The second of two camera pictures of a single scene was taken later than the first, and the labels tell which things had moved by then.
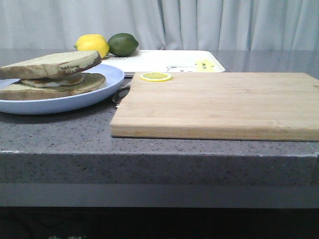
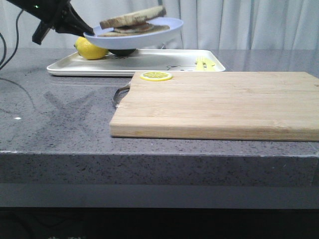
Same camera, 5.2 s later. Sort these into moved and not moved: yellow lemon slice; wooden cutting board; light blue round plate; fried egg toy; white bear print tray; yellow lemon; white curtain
Moved: fried egg toy; light blue round plate
Not moved: yellow lemon slice; white curtain; wooden cutting board; white bear print tray; yellow lemon
